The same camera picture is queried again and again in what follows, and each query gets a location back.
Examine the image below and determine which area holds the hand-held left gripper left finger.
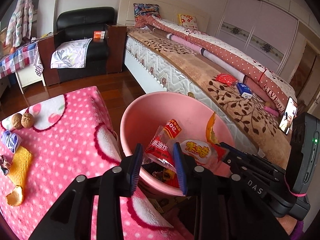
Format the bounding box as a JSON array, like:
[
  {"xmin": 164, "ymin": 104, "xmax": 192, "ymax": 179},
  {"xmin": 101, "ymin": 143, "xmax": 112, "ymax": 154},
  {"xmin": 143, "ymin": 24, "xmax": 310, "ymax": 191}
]
[{"xmin": 29, "ymin": 143, "xmax": 143, "ymax": 240}]

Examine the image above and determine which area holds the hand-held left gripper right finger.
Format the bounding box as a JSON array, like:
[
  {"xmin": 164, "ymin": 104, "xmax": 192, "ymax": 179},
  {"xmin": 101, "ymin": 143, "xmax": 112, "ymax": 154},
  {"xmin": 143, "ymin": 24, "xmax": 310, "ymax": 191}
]
[{"xmin": 172, "ymin": 142, "xmax": 290, "ymax": 240}]

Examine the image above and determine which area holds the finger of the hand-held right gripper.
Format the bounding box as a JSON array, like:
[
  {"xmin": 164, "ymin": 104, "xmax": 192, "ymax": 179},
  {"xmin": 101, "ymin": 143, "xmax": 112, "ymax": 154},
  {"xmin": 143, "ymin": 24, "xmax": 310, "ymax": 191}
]
[
  {"xmin": 224, "ymin": 155, "xmax": 275, "ymax": 180},
  {"xmin": 220, "ymin": 142, "xmax": 285, "ymax": 174}
]

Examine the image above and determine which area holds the yellow foil packet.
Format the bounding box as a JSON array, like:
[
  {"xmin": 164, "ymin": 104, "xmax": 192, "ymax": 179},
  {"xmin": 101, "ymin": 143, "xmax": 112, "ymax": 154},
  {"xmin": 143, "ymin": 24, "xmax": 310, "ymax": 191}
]
[{"xmin": 150, "ymin": 169, "xmax": 179, "ymax": 183}]

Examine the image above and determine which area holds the clear orange snack wrapper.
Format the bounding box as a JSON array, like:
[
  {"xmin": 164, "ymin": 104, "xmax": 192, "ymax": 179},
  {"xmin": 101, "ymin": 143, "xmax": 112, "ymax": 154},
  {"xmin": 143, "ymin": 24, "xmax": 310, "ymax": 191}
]
[{"xmin": 180, "ymin": 139, "xmax": 229, "ymax": 178}]

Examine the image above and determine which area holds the red snack wrapper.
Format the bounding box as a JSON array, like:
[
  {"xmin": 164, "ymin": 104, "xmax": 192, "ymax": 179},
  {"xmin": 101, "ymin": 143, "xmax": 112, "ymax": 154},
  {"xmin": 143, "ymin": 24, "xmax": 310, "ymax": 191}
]
[{"xmin": 144, "ymin": 119, "xmax": 183, "ymax": 168}]

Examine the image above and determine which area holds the curled orange peel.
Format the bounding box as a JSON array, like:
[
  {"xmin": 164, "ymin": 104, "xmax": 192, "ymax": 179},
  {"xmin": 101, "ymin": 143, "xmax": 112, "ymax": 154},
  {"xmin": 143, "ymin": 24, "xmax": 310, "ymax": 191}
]
[{"xmin": 205, "ymin": 112, "xmax": 220, "ymax": 145}]

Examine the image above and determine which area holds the pink plastic basin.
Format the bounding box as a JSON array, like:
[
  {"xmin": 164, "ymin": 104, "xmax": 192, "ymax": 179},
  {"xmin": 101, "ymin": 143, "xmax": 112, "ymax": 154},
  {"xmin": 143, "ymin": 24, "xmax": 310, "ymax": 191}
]
[{"xmin": 120, "ymin": 92, "xmax": 234, "ymax": 198}]

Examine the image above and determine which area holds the person's right forearm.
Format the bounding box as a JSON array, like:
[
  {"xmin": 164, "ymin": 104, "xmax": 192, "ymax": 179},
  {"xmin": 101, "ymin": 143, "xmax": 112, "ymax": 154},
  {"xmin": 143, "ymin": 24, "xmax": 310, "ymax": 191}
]
[{"xmin": 275, "ymin": 215, "xmax": 320, "ymax": 240}]

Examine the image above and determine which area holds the pink tube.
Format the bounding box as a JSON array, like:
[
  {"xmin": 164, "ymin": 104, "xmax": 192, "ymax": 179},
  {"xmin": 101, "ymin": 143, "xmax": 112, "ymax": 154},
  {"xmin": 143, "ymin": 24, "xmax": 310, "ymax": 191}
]
[{"xmin": 264, "ymin": 101, "xmax": 280, "ymax": 117}]

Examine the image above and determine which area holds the smartphone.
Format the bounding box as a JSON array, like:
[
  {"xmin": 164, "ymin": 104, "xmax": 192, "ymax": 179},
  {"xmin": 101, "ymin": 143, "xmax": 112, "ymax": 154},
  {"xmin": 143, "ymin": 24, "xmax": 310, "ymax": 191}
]
[{"xmin": 278, "ymin": 97, "xmax": 298, "ymax": 133}]

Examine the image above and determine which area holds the blue tissue pack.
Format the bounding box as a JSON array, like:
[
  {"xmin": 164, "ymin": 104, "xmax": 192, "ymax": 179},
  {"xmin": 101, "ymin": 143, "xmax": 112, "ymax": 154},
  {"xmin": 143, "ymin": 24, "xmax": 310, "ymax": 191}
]
[{"xmin": 236, "ymin": 82, "xmax": 253, "ymax": 98}]

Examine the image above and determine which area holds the pink polka dot blanket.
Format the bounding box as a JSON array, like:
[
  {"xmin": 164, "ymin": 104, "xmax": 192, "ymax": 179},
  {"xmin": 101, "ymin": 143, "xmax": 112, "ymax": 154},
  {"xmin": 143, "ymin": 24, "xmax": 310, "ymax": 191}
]
[{"xmin": 0, "ymin": 86, "xmax": 190, "ymax": 240}]

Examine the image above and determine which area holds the red packet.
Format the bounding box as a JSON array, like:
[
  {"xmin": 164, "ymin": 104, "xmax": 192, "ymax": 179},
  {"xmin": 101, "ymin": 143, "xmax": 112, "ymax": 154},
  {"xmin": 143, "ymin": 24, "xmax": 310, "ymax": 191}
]
[{"xmin": 215, "ymin": 73, "xmax": 238, "ymax": 86}]

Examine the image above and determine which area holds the bed with brown blanket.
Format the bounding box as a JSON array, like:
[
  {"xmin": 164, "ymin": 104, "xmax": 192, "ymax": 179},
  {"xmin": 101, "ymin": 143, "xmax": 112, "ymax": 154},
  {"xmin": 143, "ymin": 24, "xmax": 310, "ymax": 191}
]
[{"xmin": 126, "ymin": 26, "xmax": 293, "ymax": 168}]

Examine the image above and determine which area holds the wooden door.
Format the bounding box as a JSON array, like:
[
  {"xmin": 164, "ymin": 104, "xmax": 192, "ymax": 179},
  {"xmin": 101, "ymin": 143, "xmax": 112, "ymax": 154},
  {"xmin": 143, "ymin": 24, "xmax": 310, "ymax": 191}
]
[{"xmin": 289, "ymin": 41, "xmax": 320, "ymax": 105}]

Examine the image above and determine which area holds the pink dotted quilt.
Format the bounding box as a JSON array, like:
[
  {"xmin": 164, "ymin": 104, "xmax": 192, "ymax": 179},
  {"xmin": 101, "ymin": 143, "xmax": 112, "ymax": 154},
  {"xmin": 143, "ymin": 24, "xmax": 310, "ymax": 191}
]
[{"xmin": 135, "ymin": 15, "xmax": 298, "ymax": 110}]

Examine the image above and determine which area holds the white quilted mattress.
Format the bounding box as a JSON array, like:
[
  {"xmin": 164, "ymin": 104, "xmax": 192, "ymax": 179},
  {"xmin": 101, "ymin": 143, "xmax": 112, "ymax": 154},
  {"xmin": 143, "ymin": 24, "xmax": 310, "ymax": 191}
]
[{"xmin": 124, "ymin": 35, "xmax": 215, "ymax": 103}]

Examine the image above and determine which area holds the yellow knitted cloth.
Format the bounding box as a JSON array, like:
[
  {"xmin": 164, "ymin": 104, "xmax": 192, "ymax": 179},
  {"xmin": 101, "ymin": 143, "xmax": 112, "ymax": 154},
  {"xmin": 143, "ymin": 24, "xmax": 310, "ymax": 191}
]
[{"xmin": 7, "ymin": 146, "xmax": 33, "ymax": 188}]

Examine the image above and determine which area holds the large orange peel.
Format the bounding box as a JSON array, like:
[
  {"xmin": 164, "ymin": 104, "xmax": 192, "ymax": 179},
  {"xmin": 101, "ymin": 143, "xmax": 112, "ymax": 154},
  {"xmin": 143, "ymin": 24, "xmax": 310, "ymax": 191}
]
[{"xmin": 5, "ymin": 185, "xmax": 25, "ymax": 207}]

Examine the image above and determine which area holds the crumpled patterned wrapper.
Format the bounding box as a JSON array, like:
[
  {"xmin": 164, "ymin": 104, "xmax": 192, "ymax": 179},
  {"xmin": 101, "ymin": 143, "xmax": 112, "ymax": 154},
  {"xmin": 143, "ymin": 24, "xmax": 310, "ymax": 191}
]
[{"xmin": 0, "ymin": 155, "xmax": 10, "ymax": 175}]

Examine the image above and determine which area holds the white floral cloth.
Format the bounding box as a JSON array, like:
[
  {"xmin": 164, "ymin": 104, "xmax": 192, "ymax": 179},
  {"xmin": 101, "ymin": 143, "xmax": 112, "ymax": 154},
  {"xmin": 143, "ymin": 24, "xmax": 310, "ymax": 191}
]
[{"xmin": 51, "ymin": 38, "xmax": 93, "ymax": 69}]

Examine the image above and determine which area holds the white desk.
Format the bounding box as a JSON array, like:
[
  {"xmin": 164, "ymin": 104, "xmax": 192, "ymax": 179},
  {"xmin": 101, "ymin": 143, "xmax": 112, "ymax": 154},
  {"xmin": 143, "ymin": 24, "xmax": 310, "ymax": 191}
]
[{"xmin": 0, "ymin": 67, "xmax": 47, "ymax": 94}]

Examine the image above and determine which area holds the white wardrobe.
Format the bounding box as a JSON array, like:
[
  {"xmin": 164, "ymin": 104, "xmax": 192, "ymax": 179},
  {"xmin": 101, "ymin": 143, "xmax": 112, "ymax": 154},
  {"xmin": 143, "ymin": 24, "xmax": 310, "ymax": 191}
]
[{"xmin": 215, "ymin": 0, "xmax": 320, "ymax": 73}]

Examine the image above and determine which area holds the patterned hanging towel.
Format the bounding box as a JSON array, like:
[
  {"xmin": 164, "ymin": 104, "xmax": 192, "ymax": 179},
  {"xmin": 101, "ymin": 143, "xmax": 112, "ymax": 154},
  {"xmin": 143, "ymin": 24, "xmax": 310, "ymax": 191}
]
[{"xmin": 32, "ymin": 42, "xmax": 43, "ymax": 77}]

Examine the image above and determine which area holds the yellow flower pillow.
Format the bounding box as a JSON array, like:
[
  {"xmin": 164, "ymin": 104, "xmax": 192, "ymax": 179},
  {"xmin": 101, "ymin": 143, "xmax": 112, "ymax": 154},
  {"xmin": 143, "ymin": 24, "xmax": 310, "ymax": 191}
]
[{"xmin": 177, "ymin": 14, "xmax": 200, "ymax": 30}]

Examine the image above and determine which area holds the black armchair with floral cloth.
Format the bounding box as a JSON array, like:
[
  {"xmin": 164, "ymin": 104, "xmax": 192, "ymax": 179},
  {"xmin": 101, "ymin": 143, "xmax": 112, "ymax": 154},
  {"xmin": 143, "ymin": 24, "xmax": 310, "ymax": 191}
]
[{"xmin": 38, "ymin": 7, "xmax": 127, "ymax": 87}]

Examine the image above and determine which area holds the cream bed headboard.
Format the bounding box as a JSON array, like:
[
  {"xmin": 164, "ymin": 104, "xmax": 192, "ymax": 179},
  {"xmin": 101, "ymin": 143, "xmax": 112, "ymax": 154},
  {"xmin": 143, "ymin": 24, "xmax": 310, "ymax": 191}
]
[{"xmin": 117, "ymin": 0, "xmax": 210, "ymax": 33}]

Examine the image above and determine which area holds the cartoon print pillow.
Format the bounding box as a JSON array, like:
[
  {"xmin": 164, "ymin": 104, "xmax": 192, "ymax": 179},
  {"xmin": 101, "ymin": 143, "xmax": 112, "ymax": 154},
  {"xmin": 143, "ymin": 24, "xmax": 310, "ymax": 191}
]
[{"xmin": 133, "ymin": 3, "xmax": 162, "ymax": 18}]

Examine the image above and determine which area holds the checkered tablecloth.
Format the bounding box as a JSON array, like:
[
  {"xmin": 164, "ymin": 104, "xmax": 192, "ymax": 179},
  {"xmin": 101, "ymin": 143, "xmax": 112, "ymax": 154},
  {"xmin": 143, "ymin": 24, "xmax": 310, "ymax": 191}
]
[{"xmin": 0, "ymin": 41, "xmax": 39, "ymax": 79}]

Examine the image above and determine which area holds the paper bag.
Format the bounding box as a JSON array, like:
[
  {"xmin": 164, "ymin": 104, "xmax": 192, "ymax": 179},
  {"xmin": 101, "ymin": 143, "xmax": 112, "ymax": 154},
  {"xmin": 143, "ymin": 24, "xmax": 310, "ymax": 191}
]
[{"xmin": 0, "ymin": 29, "xmax": 9, "ymax": 55}]

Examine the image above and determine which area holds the pastel puffer jacket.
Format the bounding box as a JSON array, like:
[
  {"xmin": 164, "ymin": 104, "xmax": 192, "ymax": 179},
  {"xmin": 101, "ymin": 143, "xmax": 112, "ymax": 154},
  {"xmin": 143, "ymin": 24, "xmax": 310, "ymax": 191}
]
[{"xmin": 5, "ymin": 0, "xmax": 34, "ymax": 47}]

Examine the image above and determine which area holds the pink cord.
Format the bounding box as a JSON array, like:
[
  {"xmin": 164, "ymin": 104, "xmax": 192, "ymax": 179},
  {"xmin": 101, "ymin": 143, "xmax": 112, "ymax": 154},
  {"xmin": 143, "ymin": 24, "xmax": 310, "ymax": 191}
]
[{"xmin": 284, "ymin": 175, "xmax": 308, "ymax": 197}]

